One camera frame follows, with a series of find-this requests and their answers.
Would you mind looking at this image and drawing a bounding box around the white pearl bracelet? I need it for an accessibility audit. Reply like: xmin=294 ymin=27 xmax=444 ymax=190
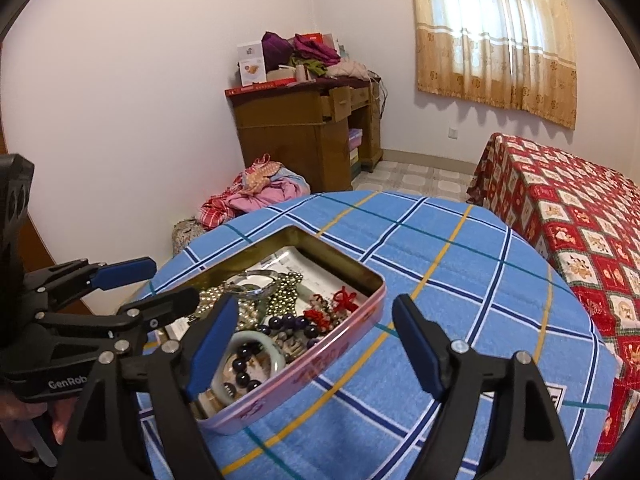
xmin=192 ymin=282 xmax=262 ymax=331

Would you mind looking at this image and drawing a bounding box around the dark purple bead bracelet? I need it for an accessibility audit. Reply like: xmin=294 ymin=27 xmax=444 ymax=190
xmin=230 ymin=313 xmax=321 ymax=394

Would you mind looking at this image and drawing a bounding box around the pale jade bangle red cord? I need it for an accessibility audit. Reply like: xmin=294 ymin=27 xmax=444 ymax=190
xmin=209 ymin=294 xmax=346 ymax=409

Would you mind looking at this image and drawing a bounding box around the red knot charm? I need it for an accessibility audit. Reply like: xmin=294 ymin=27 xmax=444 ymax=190
xmin=332 ymin=286 xmax=359 ymax=313

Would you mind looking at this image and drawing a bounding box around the left hand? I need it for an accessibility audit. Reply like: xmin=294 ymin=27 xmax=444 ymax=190
xmin=0 ymin=390 xmax=77 ymax=452

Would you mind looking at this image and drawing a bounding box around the pink metal tin box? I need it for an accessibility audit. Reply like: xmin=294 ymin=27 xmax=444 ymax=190
xmin=164 ymin=224 xmax=388 ymax=436

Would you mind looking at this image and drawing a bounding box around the pile of clothes on floor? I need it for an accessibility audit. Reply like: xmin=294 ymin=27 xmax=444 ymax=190
xmin=171 ymin=154 xmax=310 ymax=256

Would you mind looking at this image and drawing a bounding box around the blue plaid tablecloth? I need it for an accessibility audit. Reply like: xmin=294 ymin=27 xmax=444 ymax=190
xmin=140 ymin=192 xmax=616 ymax=479

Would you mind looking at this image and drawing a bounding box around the flat red box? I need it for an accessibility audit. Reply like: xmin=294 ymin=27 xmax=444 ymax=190
xmin=224 ymin=78 xmax=297 ymax=98

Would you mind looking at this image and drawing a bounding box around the red patterned bedspread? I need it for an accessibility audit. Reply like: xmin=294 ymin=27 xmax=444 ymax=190
xmin=468 ymin=132 xmax=640 ymax=462

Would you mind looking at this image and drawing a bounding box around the brown wooden desk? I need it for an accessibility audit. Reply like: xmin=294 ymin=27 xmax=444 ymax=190
xmin=226 ymin=78 xmax=383 ymax=192

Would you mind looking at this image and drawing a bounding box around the white product box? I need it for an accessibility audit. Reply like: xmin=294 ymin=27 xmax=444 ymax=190
xmin=238 ymin=40 xmax=267 ymax=87

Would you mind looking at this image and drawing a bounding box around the clothes heap on desk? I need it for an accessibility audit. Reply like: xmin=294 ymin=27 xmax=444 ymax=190
xmin=262 ymin=32 xmax=370 ymax=81

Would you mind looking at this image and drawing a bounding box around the beige window curtain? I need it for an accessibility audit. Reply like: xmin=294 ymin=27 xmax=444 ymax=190
xmin=413 ymin=0 xmax=577 ymax=129

